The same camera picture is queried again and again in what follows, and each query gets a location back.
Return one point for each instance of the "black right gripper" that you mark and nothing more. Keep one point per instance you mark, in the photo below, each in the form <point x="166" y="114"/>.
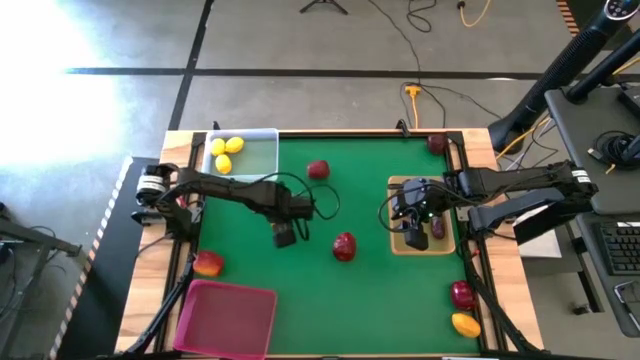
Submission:
<point x="411" y="197"/>

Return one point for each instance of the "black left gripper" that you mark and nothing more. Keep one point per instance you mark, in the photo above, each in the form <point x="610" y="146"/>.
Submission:
<point x="301" y="209"/>

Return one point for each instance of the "purple sweet potato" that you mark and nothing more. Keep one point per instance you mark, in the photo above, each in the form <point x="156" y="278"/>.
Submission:
<point x="438" y="227"/>

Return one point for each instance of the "tan plastic bin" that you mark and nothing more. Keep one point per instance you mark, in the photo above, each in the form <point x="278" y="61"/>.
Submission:
<point x="445" y="247"/>

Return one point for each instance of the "yellow lemon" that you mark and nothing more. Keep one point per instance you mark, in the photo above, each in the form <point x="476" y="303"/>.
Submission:
<point x="223" y="163"/>
<point x="218" y="146"/>
<point x="234" y="144"/>

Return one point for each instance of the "red and yellow apple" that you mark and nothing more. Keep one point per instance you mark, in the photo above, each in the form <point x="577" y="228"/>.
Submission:
<point x="208" y="263"/>

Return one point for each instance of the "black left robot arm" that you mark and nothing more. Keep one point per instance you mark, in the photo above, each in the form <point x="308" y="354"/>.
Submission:
<point x="235" y="190"/>

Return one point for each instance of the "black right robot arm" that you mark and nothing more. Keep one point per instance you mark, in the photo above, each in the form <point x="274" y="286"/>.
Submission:
<point x="515" y="177"/>

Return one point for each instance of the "dark red apple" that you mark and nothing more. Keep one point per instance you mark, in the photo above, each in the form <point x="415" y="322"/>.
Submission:
<point x="437" y="143"/>

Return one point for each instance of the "pale blue plastic bin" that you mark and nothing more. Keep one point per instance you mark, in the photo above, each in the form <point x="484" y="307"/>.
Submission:
<point x="255" y="160"/>

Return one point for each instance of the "small black clamp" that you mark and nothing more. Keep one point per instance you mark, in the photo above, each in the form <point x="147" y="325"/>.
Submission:
<point x="216" y="125"/>
<point x="402" y="127"/>

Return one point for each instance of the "green table mat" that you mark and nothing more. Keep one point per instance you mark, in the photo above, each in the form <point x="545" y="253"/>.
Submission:
<point x="350" y="300"/>

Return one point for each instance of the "pink plastic bin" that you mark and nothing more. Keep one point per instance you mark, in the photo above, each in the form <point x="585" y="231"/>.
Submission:
<point x="225" y="320"/>

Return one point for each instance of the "white box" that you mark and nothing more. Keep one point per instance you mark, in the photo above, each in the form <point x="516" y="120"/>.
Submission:
<point x="542" y="248"/>

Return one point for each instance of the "grey desk top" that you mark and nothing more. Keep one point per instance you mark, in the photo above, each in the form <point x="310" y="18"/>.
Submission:
<point x="575" y="140"/>

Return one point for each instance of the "black tower fan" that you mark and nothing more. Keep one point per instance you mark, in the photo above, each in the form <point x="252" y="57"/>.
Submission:
<point x="560" y="75"/>

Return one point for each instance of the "black floor mat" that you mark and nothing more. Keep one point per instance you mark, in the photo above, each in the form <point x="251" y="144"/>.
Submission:
<point x="110" y="280"/>

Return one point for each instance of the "black tripod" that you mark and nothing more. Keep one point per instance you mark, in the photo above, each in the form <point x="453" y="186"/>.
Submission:
<point x="324" y="4"/>

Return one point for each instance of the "grey keyboard shelf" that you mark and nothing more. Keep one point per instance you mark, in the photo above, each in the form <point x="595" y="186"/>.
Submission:
<point x="600" y="300"/>

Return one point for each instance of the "black keyboard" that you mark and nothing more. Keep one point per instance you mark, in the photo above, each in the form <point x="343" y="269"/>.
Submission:
<point x="622" y="247"/>

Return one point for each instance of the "black pole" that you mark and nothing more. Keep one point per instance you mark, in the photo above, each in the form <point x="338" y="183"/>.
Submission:
<point x="600" y="70"/>

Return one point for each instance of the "orange striped board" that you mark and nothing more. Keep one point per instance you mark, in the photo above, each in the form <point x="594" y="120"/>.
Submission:
<point x="567" y="15"/>

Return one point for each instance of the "dark phone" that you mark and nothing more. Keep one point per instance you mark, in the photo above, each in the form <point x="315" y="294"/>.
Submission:
<point x="631" y="295"/>

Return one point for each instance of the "grey metal stand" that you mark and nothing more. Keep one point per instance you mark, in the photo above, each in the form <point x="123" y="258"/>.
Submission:
<point x="30" y="240"/>

